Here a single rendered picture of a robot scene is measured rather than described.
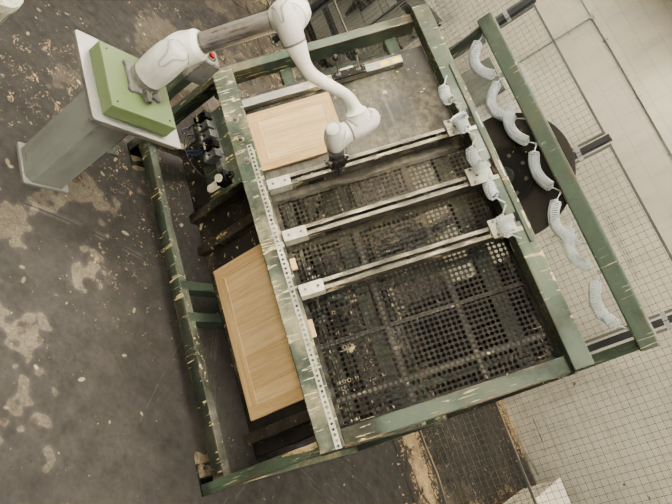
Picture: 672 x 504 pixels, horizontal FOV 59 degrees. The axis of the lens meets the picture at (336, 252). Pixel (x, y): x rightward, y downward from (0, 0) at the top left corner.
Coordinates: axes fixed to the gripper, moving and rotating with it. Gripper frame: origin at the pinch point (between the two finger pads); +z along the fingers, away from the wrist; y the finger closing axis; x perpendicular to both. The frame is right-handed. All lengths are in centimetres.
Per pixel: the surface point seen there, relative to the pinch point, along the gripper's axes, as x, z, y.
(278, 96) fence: 58, 4, -17
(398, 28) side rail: 82, 5, 63
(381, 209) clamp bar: -27.6, 1.7, 14.8
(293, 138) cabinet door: 30.7, 6.7, -16.5
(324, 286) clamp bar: -58, 2, -25
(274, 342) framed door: -68, 39, -59
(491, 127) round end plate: 21, 43, 104
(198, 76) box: 75, -9, -56
